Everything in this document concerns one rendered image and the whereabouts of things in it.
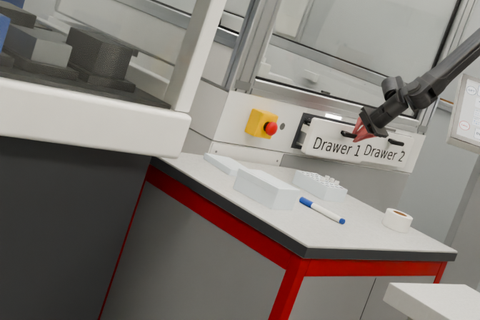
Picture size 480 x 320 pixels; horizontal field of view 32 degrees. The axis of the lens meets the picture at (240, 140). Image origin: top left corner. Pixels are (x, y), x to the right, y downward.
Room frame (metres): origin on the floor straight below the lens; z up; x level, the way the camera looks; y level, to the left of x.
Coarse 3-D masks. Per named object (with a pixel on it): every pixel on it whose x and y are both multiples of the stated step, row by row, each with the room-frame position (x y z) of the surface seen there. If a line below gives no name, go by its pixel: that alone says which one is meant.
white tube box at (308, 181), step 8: (296, 176) 2.23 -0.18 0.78; (304, 176) 2.21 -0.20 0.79; (312, 176) 2.22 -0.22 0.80; (320, 176) 2.26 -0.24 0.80; (296, 184) 2.22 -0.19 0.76; (304, 184) 2.20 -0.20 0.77; (312, 184) 2.18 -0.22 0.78; (320, 184) 2.16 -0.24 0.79; (328, 184) 2.18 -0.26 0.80; (312, 192) 2.17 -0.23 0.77; (320, 192) 2.16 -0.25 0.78; (328, 192) 2.15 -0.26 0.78; (336, 192) 2.17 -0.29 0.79; (344, 192) 2.20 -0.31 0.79; (328, 200) 2.16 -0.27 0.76; (336, 200) 2.18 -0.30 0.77
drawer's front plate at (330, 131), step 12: (312, 120) 2.44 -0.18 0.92; (324, 120) 2.47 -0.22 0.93; (312, 132) 2.43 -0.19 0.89; (324, 132) 2.47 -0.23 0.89; (336, 132) 2.51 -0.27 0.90; (312, 144) 2.45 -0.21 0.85; (324, 144) 2.49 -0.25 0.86; (336, 144) 2.53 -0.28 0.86; (348, 144) 2.57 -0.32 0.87; (360, 144) 2.62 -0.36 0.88; (324, 156) 2.50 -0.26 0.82; (336, 156) 2.55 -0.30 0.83; (348, 156) 2.59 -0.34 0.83; (360, 156) 2.63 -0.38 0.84
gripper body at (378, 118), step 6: (366, 108) 2.52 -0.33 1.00; (378, 108) 2.48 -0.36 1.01; (366, 114) 2.49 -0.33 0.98; (372, 114) 2.49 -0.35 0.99; (378, 114) 2.47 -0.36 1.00; (384, 114) 2.46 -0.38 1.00; (372, 120) 2.48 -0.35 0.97; (378, 120) 2.47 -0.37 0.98; (384, 120) 2.47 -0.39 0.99; (390, 120) 2.47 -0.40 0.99; (372, 126) 2.47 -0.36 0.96; (378, 126) 2.48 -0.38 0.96; (378, 132) 2.46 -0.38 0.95; (384, 132) 2.49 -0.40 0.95
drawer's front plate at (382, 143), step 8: (392, 136) 2.80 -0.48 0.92; (400, 136) 2.83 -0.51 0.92; (408, 136) 2.88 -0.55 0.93; (376, 144) 2.75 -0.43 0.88; (384, 144) 2.78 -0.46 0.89; (392, 144) 2.81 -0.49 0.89; (408, 144) 2.88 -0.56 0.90; (368, 152) 2.72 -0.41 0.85; (400, 152) 2.86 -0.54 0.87; (408, 152) 2.89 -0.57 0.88; (368, 160) 2.74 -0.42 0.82; (376, 160) 2.77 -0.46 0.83; (384, 160) 2.80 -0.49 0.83; (392, 160) 2.84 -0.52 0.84
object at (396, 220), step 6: (390, 210) 2.11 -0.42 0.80; (396, 210) 2.14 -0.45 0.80; (384, 216) 2.11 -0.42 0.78; (390, 216) 2.09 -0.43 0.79; (396, 216) 2.08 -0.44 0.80; (402, 216) 2.08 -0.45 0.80; (408, 216) 2.11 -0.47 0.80; (384, 222) 2.10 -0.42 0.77; (390, 222) 2.08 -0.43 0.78; (396, 222) 2.08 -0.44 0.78; (402, 222) 2.08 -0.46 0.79; (408, 222) 2.09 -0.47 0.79; (390, 228) 2.08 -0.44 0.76; (396, 228) 2.08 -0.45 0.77; (402, 228) 2.08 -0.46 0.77; (408, 228) 2.09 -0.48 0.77
